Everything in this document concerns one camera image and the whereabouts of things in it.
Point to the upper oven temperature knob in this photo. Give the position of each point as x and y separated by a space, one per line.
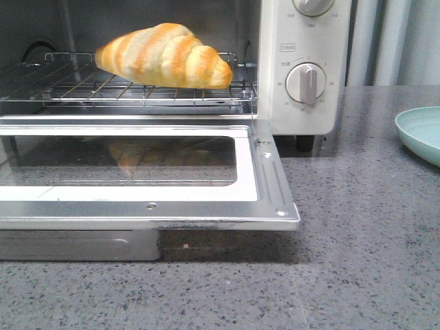
313 8

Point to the golden croissant bread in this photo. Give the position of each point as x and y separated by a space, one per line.
166 55

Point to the grey curtain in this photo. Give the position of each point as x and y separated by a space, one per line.
393 43

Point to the light green round plate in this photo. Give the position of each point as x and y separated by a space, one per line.
418 130

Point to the white toaster oven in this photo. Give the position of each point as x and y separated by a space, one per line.
271 36

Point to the metal oven wire rack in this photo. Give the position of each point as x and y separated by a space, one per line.
72 78

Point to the lower oven timer knob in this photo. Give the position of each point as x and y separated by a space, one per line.
305 83

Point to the oven glass door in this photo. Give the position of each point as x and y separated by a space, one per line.
86 172

